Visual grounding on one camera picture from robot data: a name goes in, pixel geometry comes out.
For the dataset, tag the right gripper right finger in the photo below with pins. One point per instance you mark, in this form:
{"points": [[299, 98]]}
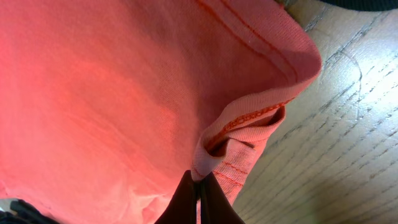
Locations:
{"points": [[214, 206]]}

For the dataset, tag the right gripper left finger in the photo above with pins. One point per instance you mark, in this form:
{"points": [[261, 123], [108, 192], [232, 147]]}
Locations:
{"points": [[182, 208]]}

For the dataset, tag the red t-shirt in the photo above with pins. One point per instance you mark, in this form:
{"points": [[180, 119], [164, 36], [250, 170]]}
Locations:
{"points": [[105, 104]]}

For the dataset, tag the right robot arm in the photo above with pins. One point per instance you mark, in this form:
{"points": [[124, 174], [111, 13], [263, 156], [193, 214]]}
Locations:
{"points": [[24, 213]]}

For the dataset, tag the black garment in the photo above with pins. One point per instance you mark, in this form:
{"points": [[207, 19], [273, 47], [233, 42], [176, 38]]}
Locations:
{"points": [[364, 5]]}

